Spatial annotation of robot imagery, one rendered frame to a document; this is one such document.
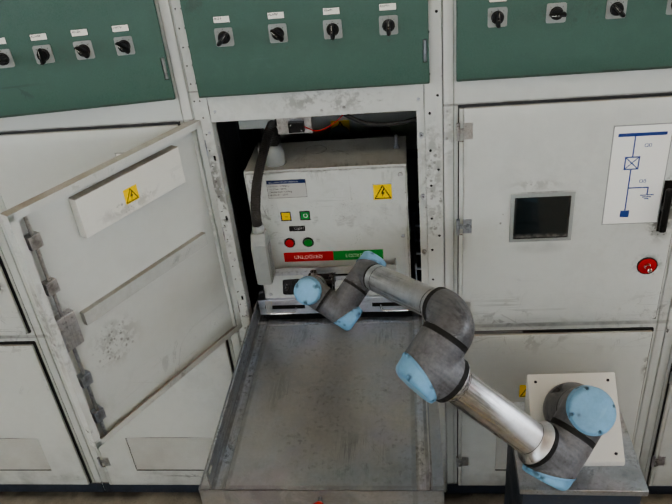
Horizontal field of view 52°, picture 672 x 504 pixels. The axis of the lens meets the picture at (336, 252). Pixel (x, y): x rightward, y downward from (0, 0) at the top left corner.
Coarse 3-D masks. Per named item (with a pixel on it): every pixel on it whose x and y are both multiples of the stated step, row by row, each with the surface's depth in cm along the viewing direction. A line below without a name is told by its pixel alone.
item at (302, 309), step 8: (264, 296) 233; (368, 296) 227; (376, 296) 227; (264, 304) 232; (272, 304) 231; (280, 304) 231; (288, 304) 231; (296, 304) 230; (360, 304) 228; (368, 304) 228; (376, 304) 228; (384, 304) 228; (392, 304) 228; (264, 312) 233; (296, 312) 232; (304, 312) 232; (312, 312) 232
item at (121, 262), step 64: (192, 128) 193; (64, 192) 164; (128, 192) 179; (192, 192) 203; (64, 256) 171; (128, 256) 188; (192, 256) 209; (64, 320) 172; (128, 320) 194; (192, 320) 216; (128, 384) 199
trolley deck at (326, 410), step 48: (288, 336) 226; (336, 336) 223; (384, 336) 221; (288, 384) 206; (336, 384) 204; (384, 384) 202; (240, 432) 191; (288, 432) 189; (336, 432) 188; (384, 432) 186; (432, 432) 185; (240, 480) 177; (288, 480) 175; (336, 480) 174; (384, 480) 172
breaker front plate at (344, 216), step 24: (360, 168) 204; (384, 168) 203; (264, 192) 210; (312, 192) 209; (336, 192) 208; (360, 192) 208; (264, 216) 215; (312, 216) 214; (336, 216) 213; (360, 216) 212; (384, 216) 212; (336, 240) 217; (360, 240) 217; (384, 240) 216; (408, 240) 215; (288, 264) 224; (312, 264) 223; (336, 264) 222; (408, 264) 220; (336, 288) 227
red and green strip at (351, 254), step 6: (294, 252) 221; (300, 252) 221; (306, 252) 221; (312, 252) 220; (318, 252) 220; (324, 252) 220; (330, 252) 220; (336, 252) 220; (342, 252) 220; (348, 252) 219; (354, 252) 219; (360, 252) 219; (378, 252) 218; (288, 258) 222; (294, 258) 222; (300, 258) 222; (306, 258) 222; (312, 258) 222; (318, 258) 221; (324, 258) 221; (330, 258) 221; (336, 258) 221; (342, 258) 221; (348, 258) 221; (354, 258) 220
